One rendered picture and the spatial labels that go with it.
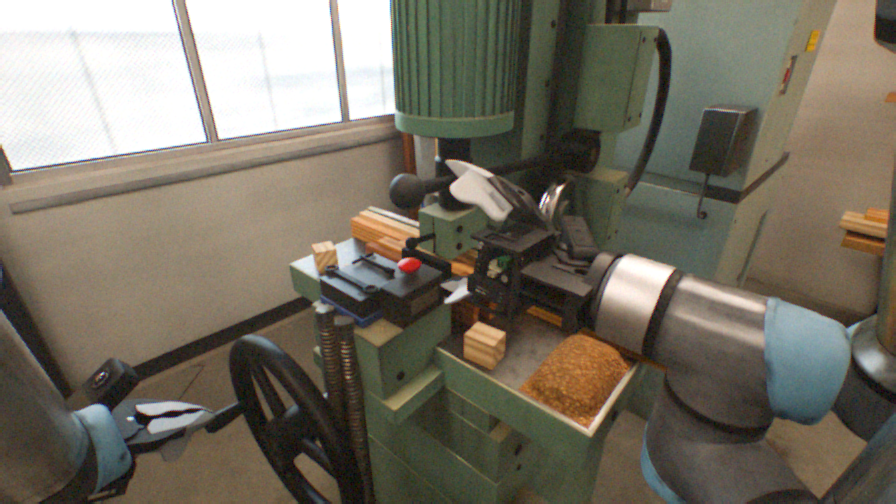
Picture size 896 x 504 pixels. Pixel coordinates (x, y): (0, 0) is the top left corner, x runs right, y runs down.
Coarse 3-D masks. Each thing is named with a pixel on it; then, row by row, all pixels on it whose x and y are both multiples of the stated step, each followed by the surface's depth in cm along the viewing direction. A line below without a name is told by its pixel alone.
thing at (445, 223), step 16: (432, 208) 70; (464, 208) 70; (480, 208) 70; (432, 224) 68; (448, 224) 66; (464, 224) 68; (480, 224) 72; (432, 240) 69; (448, 240) 67; (464, 240) 70; (448, 256) 68
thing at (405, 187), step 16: (560, 144) 67; (576, 144) 65; (592, 144) 65; (528, 160) 56; (544, 160) 59; (560, 160) 63; (576, 160) 66; (592, 160) 67; (400, 176) 40; (416, 176) 40; (448, 176) 45; (400, 192) 39; (416, 192) 39; (432, 192) 43; (400, 208) 40
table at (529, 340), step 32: (352, 256) 83; (320, 288) 76; (480, 320) 65; (544, 320) 65; (448, 352) 58; (512, 352) 58; (544, 352) 58; (416, 384) 57; (448, 384) 60; (480, 384) 56; (512, 384) 53; (384, 416) 56; (512, 416) 54; (544, 416) 50; (608, 416) 50; (576, 448) 48
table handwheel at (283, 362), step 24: (240, 360) 59; (264, 360) 50; (288, 360) 50; (240, 384) 63; (264, 384) 57; (288, 384) 48; (312, 384) 48; (288, 408) 58; (312, 408) 47; (264, 432) 57; (288, 432) 55; (312, 432) 57; (336, 432) 47; (288, 456) 55; (312, 456) 53; (336, 456) 47; (288, 480) 64; (336, 480) 48; (360, 480) 49
